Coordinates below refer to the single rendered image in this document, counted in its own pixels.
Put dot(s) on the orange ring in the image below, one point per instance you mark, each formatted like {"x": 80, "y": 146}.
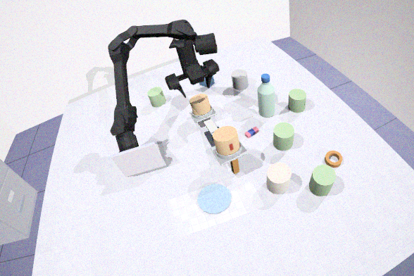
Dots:
{"x": 333, "y": 164}

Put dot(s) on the blue cube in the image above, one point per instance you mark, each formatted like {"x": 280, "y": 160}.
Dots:
{"x": 204, "y": 82}

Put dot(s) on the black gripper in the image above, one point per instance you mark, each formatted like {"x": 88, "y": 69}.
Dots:
{"x": 173, "y": 81}

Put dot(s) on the grey balance beam with round pans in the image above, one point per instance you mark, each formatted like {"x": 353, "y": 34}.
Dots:
{"x": 209, "y": 135}

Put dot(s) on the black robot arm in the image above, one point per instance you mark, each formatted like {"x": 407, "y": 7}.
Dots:
{"x": 125, "y": 115}

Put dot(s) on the white cylinder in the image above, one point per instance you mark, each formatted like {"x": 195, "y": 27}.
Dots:
{"x": 278, "y": 178}

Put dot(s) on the pink and blue eraser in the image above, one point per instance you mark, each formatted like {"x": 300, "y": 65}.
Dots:
{"x": 251, "y": 132}

